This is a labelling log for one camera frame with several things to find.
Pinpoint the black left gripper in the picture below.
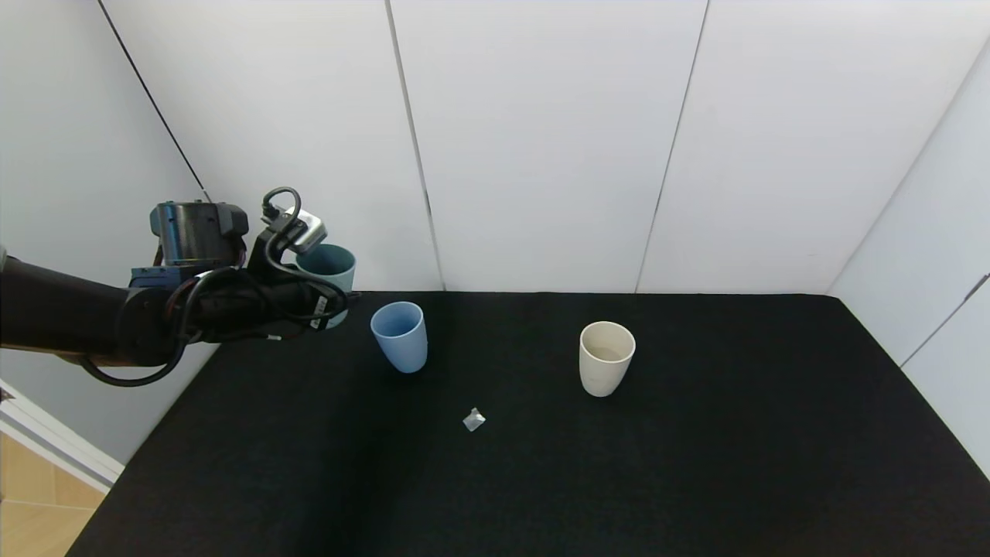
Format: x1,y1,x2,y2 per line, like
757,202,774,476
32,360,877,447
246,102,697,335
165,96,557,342
243,280,362,331

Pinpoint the teal plastic cup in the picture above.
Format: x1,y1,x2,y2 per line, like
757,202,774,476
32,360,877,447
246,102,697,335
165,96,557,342
296,244,357,330

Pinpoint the light blue plastic cup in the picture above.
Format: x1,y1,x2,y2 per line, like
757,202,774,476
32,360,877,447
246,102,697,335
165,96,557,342
370,301,428,374

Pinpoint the cream plastic cup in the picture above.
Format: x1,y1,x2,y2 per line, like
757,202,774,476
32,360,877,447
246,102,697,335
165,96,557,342
579,321,637,398

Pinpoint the white baseboard strip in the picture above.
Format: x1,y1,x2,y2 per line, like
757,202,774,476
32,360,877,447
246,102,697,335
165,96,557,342
0,379,126,494

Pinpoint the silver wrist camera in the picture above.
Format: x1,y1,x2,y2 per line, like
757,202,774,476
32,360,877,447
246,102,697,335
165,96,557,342
271,207,329,256

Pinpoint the black camera cable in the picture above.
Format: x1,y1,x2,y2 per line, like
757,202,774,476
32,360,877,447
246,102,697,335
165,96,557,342
77,187,350,388

